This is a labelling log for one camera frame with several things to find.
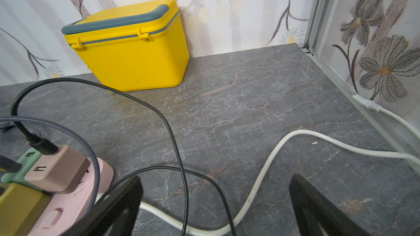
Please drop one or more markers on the pink power strip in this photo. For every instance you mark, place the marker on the pink power strip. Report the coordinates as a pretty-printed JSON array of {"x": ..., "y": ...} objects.
[{"x": 64, "y": 210}]

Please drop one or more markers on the yellow usb charger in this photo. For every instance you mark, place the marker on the yellow usb charger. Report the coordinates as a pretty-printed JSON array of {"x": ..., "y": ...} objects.
[{"x": 20, "y": 208}]

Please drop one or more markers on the yellow storage box grey handle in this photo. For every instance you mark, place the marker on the yellow storage box grey handle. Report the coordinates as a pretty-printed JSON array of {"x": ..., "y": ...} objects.
[{"x": 134, "y": 47}]

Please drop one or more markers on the beige usb charger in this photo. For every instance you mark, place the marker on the beige usb charger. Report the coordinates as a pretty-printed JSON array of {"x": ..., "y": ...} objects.
[{"x": 59, "y": 173}]

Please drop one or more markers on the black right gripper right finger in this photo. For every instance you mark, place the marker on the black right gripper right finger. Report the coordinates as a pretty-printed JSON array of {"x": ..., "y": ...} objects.
[{"x": 315, "y": 214}]

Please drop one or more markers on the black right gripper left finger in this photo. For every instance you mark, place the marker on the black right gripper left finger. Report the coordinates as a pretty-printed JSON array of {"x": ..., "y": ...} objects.
[{"x": 116, "y": 215}]

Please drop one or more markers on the green usb charger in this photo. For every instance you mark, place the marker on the green usb charger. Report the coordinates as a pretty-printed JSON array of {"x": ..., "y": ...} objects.
[{"x": 27, "y": 160}]

